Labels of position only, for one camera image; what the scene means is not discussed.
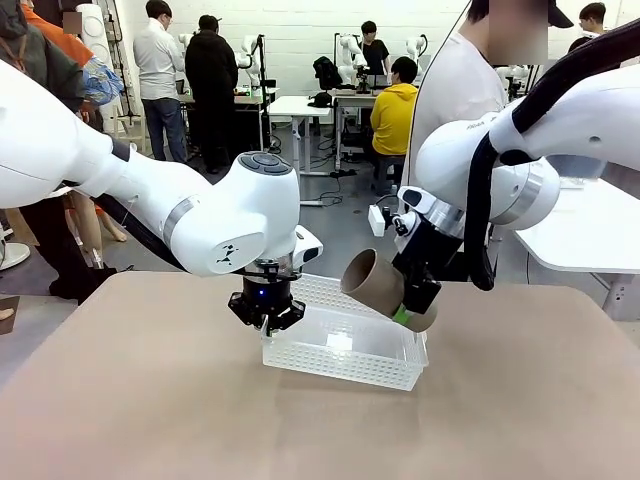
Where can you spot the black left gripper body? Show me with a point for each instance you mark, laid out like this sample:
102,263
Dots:
265,292

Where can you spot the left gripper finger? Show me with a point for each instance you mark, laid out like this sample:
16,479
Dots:
295,311
242,307

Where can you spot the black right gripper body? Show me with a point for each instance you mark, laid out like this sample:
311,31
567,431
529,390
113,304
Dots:
425,250

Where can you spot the brown cardboard tube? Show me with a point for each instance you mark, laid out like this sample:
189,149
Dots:
372,282

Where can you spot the white perforated plastic basket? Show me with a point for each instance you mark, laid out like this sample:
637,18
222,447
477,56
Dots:
345,365

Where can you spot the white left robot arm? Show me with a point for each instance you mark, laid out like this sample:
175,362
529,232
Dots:
100,165

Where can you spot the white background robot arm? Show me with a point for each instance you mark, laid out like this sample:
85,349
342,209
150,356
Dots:
350,52
246,55
415,50

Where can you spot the person in yellow hoodie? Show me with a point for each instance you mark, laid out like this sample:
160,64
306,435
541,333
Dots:
395,115

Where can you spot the white side table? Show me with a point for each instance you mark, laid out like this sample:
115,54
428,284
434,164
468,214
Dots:
575,240

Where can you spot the person in white sweater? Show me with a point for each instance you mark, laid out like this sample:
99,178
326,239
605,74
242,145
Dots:
460,75

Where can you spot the black cap on desk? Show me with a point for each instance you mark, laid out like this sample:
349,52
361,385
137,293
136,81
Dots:
320,100

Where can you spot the white standing desk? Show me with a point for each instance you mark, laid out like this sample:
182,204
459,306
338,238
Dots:
300,106

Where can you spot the black backpack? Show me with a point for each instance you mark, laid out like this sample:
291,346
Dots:
327,72

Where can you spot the person in black t-shirt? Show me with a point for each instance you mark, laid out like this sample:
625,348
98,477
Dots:
375,52

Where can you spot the person in black coat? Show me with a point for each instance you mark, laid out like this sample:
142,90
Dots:
210,75

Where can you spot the person in white shirt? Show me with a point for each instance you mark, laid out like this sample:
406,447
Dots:
157,60

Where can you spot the person in orange jacket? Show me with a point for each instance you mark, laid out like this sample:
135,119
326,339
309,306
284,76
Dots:
100,82

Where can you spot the person in black jacket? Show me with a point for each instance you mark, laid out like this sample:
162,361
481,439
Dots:
592,20

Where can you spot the person in green jacket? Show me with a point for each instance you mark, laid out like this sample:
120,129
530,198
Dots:
50,75

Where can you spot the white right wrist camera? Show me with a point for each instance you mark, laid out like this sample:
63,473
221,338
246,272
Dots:
376,220

